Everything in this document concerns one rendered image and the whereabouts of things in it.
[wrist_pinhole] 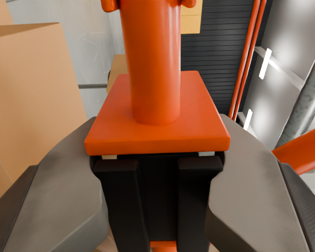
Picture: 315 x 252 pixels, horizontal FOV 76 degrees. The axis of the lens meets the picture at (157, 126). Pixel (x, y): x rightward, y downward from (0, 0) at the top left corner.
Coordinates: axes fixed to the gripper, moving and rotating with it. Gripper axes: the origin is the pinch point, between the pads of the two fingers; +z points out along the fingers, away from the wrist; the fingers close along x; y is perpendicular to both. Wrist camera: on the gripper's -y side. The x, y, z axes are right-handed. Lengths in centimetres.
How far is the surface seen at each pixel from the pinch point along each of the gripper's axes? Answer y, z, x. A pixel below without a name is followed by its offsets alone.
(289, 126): 321, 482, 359
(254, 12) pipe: 52, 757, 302
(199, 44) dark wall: 207, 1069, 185
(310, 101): 230, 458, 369
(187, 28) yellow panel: 91, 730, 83
